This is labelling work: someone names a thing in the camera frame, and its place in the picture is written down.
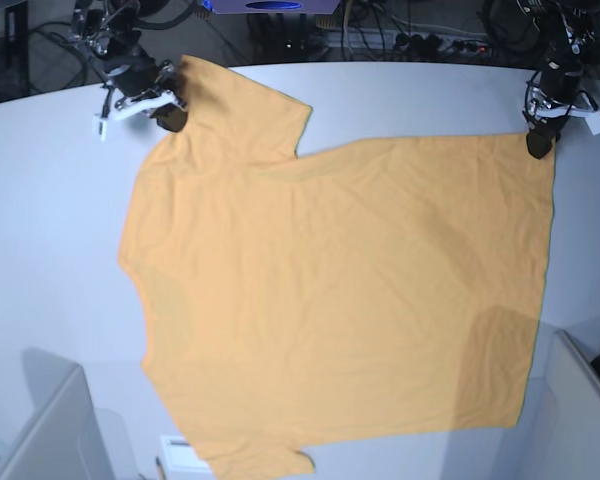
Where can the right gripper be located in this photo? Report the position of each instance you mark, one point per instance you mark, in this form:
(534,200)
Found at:
(138,77)

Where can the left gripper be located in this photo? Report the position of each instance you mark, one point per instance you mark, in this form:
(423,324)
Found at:
(552,91)

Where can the orange yellow T-shirt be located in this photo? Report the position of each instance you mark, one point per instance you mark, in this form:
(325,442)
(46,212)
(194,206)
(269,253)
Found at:
(385,287)

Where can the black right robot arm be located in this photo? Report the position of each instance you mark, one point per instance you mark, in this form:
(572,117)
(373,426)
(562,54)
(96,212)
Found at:
(109,33)

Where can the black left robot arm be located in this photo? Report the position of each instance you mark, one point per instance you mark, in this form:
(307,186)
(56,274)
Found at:
(565,33)

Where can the blue device with oval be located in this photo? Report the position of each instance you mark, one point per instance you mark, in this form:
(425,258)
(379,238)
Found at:
(274,6)

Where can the white power strip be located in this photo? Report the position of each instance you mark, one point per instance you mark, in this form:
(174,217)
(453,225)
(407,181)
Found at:
(389,40)

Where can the grey partition panel left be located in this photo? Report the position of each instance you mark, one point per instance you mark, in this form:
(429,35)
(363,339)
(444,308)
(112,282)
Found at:
(62,439)

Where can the pencil on table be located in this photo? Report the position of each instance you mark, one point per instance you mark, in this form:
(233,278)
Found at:
(160,469)

